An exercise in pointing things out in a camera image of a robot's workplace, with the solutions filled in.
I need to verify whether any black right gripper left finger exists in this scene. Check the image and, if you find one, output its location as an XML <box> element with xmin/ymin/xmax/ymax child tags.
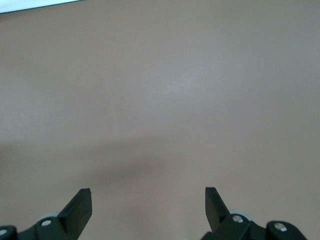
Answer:
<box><xmin>0</xmin><ymin>188</ymin><xmax>93</xmax><ymax>240</ymax></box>

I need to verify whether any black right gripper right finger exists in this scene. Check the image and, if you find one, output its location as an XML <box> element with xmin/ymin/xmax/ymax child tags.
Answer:
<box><xmin>199</xmin><ymin>186</ymin><xmax>307</xmax><ymax>240</ymax></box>

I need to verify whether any brown table cover sheet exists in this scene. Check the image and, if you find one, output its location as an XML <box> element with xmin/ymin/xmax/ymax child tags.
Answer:
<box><xmin>0</xmin><ymin>0</ymin><xmax>320</xmax><ymax>240</ymax></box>

